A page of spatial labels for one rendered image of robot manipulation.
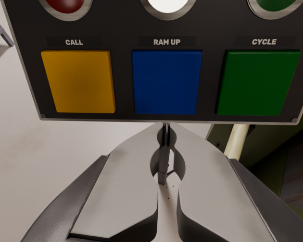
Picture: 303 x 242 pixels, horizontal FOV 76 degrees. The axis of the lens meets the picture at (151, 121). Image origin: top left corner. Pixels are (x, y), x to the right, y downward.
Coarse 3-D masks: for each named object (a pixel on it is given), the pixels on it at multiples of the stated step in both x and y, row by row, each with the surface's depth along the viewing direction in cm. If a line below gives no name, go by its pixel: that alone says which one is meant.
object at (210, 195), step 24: (168, 144) 12; (192, 144) 10; (192, 168) 9; (216, 168) 9; (192, 192) 7; (216, 192) 7; (240, 192) 7; (192, 216) 7; (216, 216) 7; (240, 216) 7; (192, 240) 7; (216, 240) 6; (240, 240) 6; (264, 240) 6
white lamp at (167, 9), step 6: (150, 0) 19; (156, 0) 18; (162, 0) 18; (168, 0) 18; (174, 0) 18; (180, 0) 18; (186, 0) 18; (156, 6) 19; (162, 6) 19; (168, 6) 19; (174, 6) 19; (180, 6) 19
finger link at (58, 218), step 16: (96, 160) 9; (80, 176) 8; (96, 176) 8; (64, 192) 7; (80, 192) 7; (48, 208) 7; (64, 208) 7; (80, 208) 7; (32, 224) 6; (48, 224) 6; (64, 224) 6; (32, 240) 6; (48, 240) 6; (64, 240) 6; (80, 240) 6
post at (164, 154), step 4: (164, 144) 63; (164, 148) 66; (168, 148) 69; (160, 152) 72; (164, 152) 69; (168, 152) 74; (160, 156) 75; (164, 156) 73; (168, 156) 79; (160, 160) 79; (164, 160) 77; (168, 160) 85; (160, 164) 83; (164, 164) 81; (160, 168) 88; (164, 168) 85; (160, 172) 94; (164, 172) 91; (160, 176) 100; (164, 176) 97; (160, 180) 107; (164, 180) 106
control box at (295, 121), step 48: (0, 0) 20; (96, 0) 19; (144, 0) 19; (192, 0) 18; (240, 0) 18; (48, 48) 21; (96, 48) 21; (144, 48) 21; (192, 48) 21; (240, 48) 20; (288, 48) 20; (48, 96) 24; (288, 96) 23
